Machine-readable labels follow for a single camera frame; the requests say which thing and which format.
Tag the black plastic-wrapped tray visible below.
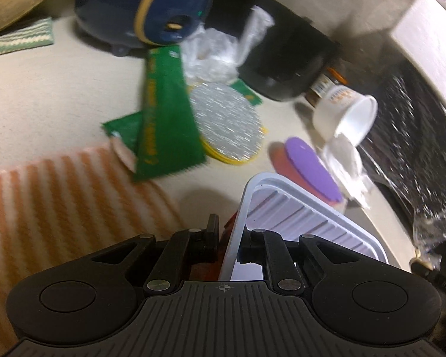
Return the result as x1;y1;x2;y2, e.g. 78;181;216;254
357;63;446;257

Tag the crumpled white tissue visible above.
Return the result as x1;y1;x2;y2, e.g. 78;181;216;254
321;136;374;209

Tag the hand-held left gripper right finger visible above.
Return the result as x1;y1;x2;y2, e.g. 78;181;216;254
238;228;362;293

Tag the green white knit cloth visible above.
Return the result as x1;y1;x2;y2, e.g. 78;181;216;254
0;17;56;59

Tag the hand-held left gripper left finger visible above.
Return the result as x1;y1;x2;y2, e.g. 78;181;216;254
90;214;221;295

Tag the black rice cooker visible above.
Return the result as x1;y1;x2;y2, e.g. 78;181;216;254
208;0;340;102

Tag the blue rice cooker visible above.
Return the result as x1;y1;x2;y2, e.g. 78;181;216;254
75;0;224;57

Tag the glass jar with orange lid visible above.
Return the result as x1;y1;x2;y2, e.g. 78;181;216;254
305;68;348;110

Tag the round silver foil lid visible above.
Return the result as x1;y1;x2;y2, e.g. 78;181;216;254
189;82;267;166

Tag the small green packet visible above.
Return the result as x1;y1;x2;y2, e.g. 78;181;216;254
100;79;263;153

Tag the crumpled clear plastic wrap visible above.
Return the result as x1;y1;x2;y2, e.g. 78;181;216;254
180;5;276;86

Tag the orange striped towel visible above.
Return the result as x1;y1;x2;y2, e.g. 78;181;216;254
0;145;224;346

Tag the white ribbed plastic tray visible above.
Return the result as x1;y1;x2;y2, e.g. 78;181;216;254
219;172;389;281

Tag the long green packet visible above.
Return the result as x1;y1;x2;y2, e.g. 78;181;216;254
134;46;209;183

